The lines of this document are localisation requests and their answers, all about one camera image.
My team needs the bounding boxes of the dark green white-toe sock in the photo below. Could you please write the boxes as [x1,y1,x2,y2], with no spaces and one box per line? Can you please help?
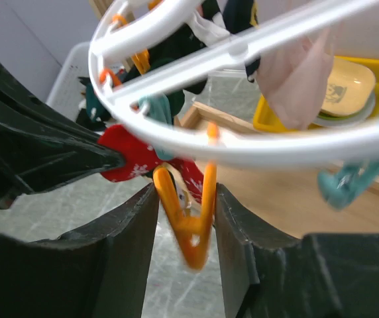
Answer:
[113,25,207,125]

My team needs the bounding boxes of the wooden hanger rack frame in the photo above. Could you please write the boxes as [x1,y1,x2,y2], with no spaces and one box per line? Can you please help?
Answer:
[172,101,379,239]

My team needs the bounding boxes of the white black striped sock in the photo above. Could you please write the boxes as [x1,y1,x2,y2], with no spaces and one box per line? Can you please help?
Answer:
[186,11,230,46]

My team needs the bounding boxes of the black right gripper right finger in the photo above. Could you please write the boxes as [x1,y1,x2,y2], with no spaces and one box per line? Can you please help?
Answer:
[215,184,379,317]

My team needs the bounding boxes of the cream ceramic bowl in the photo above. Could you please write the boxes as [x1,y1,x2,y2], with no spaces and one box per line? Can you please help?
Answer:
[319,58,376,117]

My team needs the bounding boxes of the teal plastic clip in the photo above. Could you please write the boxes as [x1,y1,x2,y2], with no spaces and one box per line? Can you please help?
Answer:
[317,159,379,209]

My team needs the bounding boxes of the red snowflake sock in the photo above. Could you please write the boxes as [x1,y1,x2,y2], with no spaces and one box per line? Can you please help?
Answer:
[97,125,203,203]

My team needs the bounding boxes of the yellow plastic tray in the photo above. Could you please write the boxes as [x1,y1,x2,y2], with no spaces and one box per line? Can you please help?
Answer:
[252,55,379,133]

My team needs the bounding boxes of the white plastic laundry basket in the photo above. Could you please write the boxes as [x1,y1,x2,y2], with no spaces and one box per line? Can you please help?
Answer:
[46,42,89,121]

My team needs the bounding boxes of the orange squeezed plastic clip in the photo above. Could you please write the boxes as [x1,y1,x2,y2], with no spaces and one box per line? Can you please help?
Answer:
[152,122,220,273]

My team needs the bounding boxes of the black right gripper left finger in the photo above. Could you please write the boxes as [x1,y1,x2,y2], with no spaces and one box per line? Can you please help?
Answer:
[0,185,159,317]

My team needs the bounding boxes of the navy santa belt sock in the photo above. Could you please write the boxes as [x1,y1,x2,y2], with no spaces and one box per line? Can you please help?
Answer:
[223,0,258,34]

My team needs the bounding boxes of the teal green sock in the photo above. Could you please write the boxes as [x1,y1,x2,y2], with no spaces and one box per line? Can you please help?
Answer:
[76,77,111,133]

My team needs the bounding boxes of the white round clip hanger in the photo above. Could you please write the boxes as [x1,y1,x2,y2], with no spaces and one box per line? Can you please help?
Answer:
[88,0,379,170]

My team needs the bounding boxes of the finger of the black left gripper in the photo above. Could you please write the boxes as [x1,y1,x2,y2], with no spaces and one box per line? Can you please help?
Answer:
[0,63,99,142]
[0,111,125,209]

